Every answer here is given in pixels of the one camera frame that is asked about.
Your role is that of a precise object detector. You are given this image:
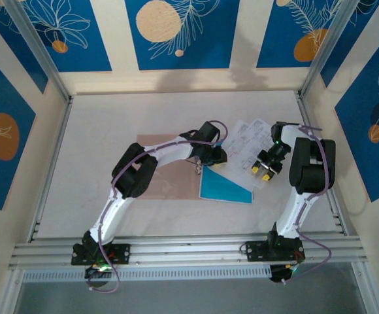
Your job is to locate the aluminium side rail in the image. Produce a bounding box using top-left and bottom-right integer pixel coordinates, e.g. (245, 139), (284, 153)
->
(25, 96), (74, 243)
(294, 90), (350, 237)

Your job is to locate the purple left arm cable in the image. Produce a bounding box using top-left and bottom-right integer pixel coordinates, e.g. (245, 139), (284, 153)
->
(90, 120), (229, 294)

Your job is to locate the aluminium frame post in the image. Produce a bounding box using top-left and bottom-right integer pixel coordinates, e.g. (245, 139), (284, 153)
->
(299, 0), (357, 99)
(5, 0), (73, 103)

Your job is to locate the aluminium mounting rail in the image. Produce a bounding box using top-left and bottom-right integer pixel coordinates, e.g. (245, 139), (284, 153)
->
(8, 234), (369, 271)

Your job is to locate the black controller box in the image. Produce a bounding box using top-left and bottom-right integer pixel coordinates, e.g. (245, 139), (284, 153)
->
(269, 263), (303, 285)

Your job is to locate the grey slotted cable duct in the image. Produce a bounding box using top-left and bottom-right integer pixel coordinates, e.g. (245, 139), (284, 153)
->
(21, 264), (272, 283)

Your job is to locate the printed drawing sheet red stamp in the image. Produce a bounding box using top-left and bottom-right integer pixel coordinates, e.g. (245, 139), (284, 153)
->
(220, 119), (267, 192)

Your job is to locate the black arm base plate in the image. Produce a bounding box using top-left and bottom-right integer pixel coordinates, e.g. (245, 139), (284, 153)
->
(245, 240), (307, 262)
(71, 243), (131, 266)

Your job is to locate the blue sheet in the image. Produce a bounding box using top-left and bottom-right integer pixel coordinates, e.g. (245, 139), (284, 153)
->
(198, 165), (254, 205)

